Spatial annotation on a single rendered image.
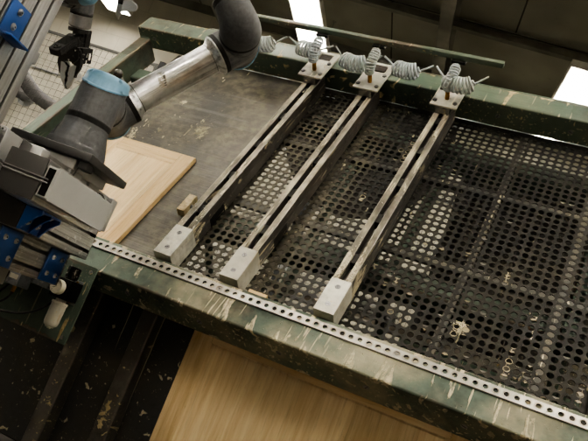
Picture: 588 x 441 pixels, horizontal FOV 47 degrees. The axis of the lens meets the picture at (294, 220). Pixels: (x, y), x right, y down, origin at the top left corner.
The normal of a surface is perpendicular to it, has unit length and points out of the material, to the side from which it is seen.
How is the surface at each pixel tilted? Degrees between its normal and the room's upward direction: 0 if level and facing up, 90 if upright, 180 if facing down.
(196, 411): 90
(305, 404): 90
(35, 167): 90
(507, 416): 59
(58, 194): 90
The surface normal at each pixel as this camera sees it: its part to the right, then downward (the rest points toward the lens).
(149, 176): -0.06, -0.73
